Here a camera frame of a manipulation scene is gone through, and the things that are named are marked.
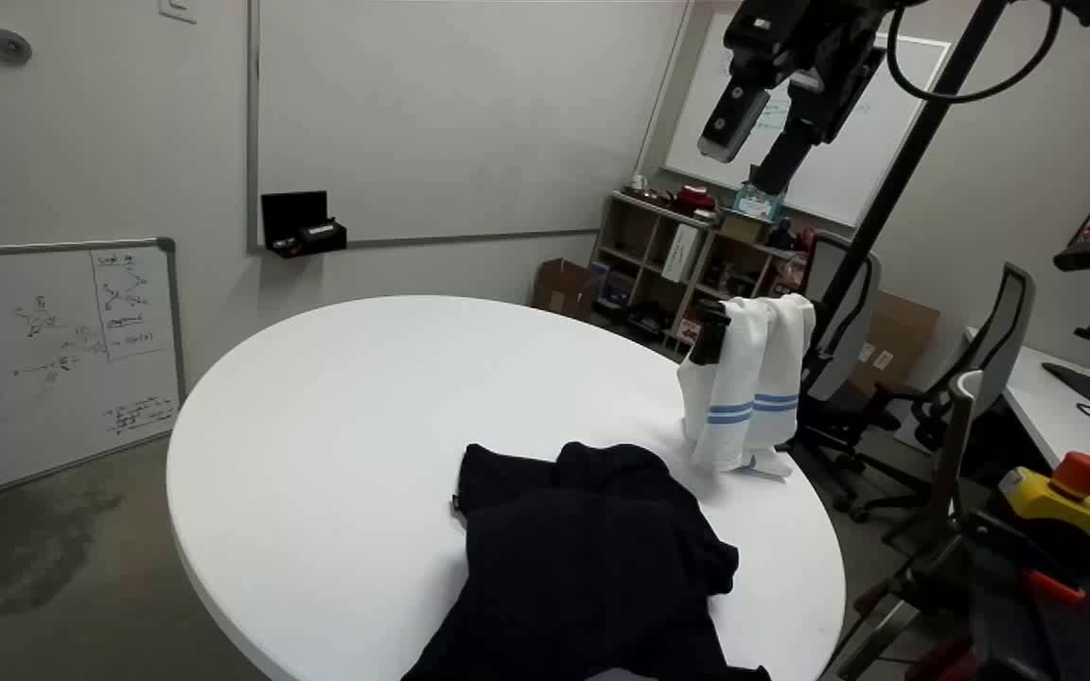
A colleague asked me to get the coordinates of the white towel with blue stripes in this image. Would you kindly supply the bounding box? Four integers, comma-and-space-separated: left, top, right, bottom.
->
674, 292, 823, 485

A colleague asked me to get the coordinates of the yellow emergency stop box red button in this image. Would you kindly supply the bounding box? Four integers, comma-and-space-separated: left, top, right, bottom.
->
997, 446, 1090, 559

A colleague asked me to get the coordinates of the round grey wall fixture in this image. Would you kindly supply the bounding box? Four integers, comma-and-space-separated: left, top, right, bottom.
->
0, 21, 37, 71

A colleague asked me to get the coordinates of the black office chair with headrest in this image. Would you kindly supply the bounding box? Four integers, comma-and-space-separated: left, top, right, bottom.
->
849, 259, 1036, 524

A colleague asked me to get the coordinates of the wooden shelf with items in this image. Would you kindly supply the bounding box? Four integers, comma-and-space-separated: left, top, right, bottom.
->
590, 185, 816, 359

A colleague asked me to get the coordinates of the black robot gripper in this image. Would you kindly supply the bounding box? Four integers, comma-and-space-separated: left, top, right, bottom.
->
695, 0, 905, 196

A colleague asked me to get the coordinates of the whiteboard behind shelf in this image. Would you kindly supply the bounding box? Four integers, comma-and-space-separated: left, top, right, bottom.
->
660, 7, 954, 235

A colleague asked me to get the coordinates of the small brown cardboard box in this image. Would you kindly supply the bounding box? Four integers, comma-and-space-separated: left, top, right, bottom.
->
530, 252, 603, 322

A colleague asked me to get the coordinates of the small whiteboard with writing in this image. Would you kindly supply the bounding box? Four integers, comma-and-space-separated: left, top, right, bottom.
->
0, 235, 188, 510

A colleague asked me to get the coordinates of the large blank wall whiteboard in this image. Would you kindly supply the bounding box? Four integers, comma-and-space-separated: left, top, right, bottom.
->
243, 0, 688, 252

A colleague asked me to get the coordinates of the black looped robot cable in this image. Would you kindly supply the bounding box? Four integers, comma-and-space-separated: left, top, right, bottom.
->
881, 0, 1090, 107

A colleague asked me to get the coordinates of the white office desk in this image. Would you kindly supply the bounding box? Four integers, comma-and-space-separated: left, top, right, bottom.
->
999, 340, 1090, 523

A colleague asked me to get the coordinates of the grey mesh office chair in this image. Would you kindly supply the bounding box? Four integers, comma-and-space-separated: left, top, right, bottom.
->
790, 229, 886, 456

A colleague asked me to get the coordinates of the black marker tray box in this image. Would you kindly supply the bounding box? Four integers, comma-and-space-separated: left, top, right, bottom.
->
259, 185, 351, 259

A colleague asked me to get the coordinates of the large brown cardboard box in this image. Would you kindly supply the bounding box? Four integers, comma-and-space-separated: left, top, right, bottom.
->
849, 288, 941, 404

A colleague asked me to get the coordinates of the black pole with table clamp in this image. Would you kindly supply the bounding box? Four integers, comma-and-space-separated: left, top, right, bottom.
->
805, 0, 1013, 364

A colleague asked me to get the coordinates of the black clamp with orange handle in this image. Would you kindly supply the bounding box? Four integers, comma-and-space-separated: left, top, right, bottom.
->
1019, 566, 1090, 612

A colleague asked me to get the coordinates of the black cloth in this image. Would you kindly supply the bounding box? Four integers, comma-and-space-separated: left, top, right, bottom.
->
400, 440, 777, 681

